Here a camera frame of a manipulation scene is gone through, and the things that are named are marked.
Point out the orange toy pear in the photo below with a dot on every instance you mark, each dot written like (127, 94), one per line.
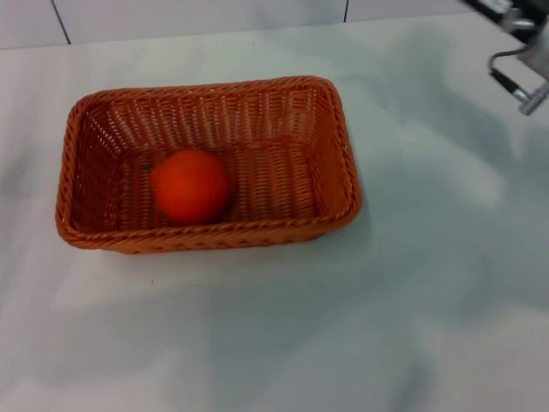
(188, 189)

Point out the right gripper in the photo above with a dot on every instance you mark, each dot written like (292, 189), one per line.
(538, 53)

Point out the orange woven rectangular basket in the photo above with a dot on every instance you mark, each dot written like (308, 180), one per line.
(266, 189)

